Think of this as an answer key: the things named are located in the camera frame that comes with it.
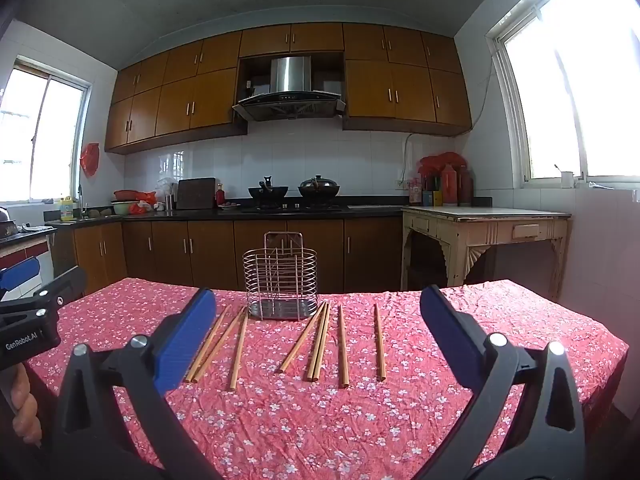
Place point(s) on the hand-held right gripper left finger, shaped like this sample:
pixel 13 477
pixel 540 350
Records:
pixel 185 340

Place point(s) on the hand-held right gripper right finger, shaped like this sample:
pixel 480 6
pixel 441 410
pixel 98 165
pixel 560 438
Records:
pixel 447 335

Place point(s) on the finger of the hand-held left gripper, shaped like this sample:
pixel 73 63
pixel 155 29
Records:
pixel 20 272
pixel 65 287

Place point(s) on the wooden chopstick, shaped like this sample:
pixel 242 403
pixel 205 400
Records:
pixel 207 344
pixel 318 341
pixel 302 336
pixel 342 345
pixel 324 341
pixel 220 345
pixel 239 352
pixel 379 340

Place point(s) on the person's left hand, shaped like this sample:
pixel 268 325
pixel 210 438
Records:
pixel 25 410

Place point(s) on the metal pot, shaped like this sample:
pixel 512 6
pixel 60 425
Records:
pixel 7 225

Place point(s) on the yellow detergent bottle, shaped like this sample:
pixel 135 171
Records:
pixel 66 208

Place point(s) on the sink faucet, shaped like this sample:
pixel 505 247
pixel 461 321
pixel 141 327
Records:
pixel 80 200

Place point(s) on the wooden base kitchen cabinets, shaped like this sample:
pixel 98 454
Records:
pixel 210 250

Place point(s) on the green basin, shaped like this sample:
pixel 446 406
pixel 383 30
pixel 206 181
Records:
pixel 125 207

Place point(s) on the red basin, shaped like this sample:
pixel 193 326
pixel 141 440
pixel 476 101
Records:
pixel 125 194

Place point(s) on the cream side table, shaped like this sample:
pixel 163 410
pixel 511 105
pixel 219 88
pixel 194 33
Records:
pixel 485 230

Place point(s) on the red plastic bag by basins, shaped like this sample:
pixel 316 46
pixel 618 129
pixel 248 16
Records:
pixel 146 201

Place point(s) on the red floral tablecloth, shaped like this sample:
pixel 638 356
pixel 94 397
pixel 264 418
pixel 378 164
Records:
pixel 300 420

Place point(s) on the small plate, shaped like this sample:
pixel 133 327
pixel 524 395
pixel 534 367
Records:
pixel 231 205

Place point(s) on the white plastic bag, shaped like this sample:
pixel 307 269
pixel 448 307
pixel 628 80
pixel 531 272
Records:
pixel 165 185

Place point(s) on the small kitchen window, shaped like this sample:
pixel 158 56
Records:
pixel 35 130

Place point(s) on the pink labelled bottle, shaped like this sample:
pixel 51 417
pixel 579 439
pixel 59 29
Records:
pixel 415 192

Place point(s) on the dark cutting board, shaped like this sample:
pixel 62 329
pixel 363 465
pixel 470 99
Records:
pixel 196 193

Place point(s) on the small red bottle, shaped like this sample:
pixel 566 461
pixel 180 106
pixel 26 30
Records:
pixel 220 195

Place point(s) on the red thermos bottle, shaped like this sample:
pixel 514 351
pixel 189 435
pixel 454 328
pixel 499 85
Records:
pixel 448 185
pixel 465 186

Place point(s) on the black gas stove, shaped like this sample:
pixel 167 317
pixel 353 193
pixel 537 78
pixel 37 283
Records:
pixel 295 207

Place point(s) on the black wok with lid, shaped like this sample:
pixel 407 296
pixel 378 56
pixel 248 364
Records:
pixel 319 189

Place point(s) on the white cup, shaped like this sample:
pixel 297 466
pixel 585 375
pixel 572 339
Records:
pixel 566 179

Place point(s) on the steel range hood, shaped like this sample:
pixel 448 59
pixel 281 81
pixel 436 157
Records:
pixel 290 102

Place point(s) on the large bright window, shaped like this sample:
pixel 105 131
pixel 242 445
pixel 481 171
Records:
pixel 575 85

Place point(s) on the red bag on wall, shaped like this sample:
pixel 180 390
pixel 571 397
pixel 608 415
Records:
pixel 90 159

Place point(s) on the wooden wall cabinets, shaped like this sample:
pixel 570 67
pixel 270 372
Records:
pixel 175 100

